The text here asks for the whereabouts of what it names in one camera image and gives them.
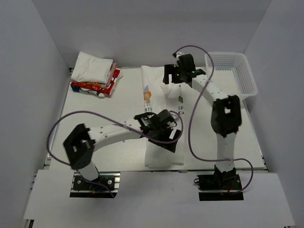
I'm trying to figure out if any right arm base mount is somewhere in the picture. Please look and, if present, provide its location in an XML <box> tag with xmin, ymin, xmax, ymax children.
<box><xmin>193</xmin><ymin>168</ymin><xmax>244</xmax><ymax>201</ymax></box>

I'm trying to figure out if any white plastic basket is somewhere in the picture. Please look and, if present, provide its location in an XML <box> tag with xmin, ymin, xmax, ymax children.
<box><xmin>205</xmin><ymin>52</ymin><xmax>257</xmax><ymax>100</ymax></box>

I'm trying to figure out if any white t shirt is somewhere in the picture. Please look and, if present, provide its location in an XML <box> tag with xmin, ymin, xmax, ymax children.
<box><xmin>141</xmin><ymin>66</ymin><xmax>185</xmax><ymax>169</ymax></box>
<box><xmin>71</xmin><ymin>52</ymin><xmax>113</xmax><ymax>84</ymax></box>

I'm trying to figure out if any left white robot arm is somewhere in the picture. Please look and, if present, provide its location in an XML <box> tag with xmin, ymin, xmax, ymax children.
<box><xmin>63</xmin><ymin>109</ymin><xmax>184</xmax><ymax>182</ymax></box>

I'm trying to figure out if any red printed t shirt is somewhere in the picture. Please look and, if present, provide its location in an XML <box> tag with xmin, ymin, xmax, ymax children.
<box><xmin>70</xmin><ymin>69</ymin><xmax>122</xmax><ymax>98</ymax></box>

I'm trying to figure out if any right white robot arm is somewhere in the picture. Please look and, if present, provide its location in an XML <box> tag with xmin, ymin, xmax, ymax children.
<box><xmin>163</xmin><ymin>52</ymin><xmax>242</xmax><ymax>175</ymax></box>

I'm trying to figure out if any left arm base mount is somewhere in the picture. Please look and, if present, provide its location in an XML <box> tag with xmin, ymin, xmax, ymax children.
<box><xmin>69</xmin><ymin>172</ymin><xmax>120</xmax><ymax>199</ymax></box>

